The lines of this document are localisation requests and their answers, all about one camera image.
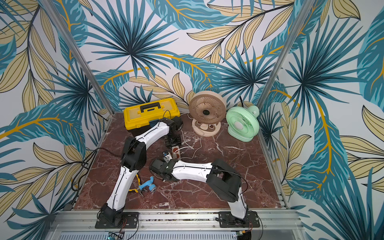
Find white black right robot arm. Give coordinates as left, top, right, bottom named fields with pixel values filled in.
left=150, top=159, right=247, bottom=220

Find aluminium front rail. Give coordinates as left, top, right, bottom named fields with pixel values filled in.
left=46, top=209, right=308, bottom=240

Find beige red power strip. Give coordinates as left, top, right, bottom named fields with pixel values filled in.
left=172, top=146, right=181, bottom=160

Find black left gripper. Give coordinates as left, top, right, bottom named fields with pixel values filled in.
left=164, top=131, right=183, bottom=150

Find blue plastic pipe fitting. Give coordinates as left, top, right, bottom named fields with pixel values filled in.
left=138, top=176, right=157, bottom=193

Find white beige fan cable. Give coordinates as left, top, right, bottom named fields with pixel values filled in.
left=179, top=113, right=205, bottom=160

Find yellow black pliers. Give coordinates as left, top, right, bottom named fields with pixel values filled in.
left=129, top=174, right=144, bottom=197

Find green desk fan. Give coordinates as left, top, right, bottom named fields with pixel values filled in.
left=226, top=106, right=260, bottom=142

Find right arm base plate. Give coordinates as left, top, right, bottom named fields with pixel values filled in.
left=215, top=211, right=261, bottom=229

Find beige raccoon desk fan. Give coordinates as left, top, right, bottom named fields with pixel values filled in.
left=189, top=91, right=226, bottom=137

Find yellow black toolbox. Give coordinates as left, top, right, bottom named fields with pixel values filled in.
left=123, top=98, right=181, bottom=131

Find black cable bundle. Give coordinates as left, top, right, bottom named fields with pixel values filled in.
left=70, top=146, right=124, bottom=193

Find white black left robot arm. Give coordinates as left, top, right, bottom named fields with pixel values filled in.
left=98, top=117, right=183, bottom=227

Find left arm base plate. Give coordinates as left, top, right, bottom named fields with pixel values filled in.
left=95, top=212, right=139, bottom=229

